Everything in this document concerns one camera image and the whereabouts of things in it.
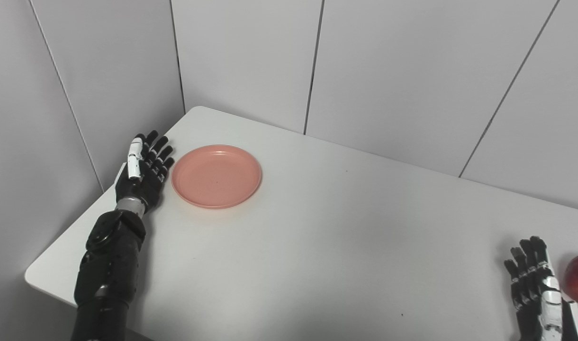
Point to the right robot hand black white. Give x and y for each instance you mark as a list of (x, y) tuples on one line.
[(540, 293)]

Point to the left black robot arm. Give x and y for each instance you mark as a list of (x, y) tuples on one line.
[(111, 270)]

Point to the pink plastic plate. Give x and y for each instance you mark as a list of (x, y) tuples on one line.
[(216, 176)]

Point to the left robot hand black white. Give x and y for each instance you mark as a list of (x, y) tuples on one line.
[(144, 170)]

